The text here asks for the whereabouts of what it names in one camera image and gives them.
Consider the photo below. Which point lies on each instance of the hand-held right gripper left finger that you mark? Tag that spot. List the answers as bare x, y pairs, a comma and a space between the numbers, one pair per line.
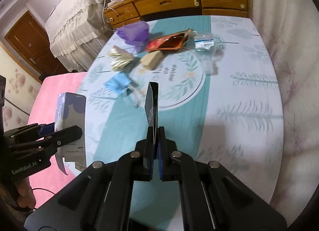
138, 162

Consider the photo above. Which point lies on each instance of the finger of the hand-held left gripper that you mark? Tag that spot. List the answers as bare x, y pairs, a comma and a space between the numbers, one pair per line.
44, 128
67, 133

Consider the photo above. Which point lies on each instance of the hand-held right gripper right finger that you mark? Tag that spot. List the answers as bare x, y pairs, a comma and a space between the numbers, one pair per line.
162, 166

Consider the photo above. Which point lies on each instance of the lavender white box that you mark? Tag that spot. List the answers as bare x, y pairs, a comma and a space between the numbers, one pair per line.
72, 116

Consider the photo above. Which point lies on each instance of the black box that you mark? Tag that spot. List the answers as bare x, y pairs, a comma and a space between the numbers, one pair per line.
152, 106

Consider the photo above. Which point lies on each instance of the purple plastic bag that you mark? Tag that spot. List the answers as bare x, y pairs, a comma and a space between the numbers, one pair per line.
133, 32

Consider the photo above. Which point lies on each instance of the red orange snack packet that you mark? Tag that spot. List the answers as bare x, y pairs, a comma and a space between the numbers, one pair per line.
167, 42

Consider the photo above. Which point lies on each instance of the person's left hand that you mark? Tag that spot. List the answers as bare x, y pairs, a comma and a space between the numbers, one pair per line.
23, 192

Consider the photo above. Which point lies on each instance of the pink blanket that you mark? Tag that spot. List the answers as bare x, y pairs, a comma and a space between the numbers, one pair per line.
49, 83

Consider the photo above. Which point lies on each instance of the crumpled blue paper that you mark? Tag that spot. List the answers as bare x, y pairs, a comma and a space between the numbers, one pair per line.
117, 83

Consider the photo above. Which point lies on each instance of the brown wooden door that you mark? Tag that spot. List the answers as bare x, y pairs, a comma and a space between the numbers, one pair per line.
27, 43

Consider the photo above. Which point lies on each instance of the tree print tablecloth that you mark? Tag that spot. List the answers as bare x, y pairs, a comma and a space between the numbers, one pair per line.
236, 111

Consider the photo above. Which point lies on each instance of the small brown box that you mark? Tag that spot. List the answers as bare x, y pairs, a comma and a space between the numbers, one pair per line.
152, 60

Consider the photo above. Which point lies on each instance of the cream lace cloth cover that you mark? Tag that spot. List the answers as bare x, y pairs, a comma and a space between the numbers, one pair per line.
74, 18

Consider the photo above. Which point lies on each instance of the clear plastic packaging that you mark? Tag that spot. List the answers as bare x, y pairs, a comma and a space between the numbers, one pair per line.
204, 42

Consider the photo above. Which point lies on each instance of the wooden dresser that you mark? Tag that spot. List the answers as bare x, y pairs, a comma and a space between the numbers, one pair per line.
174, 1

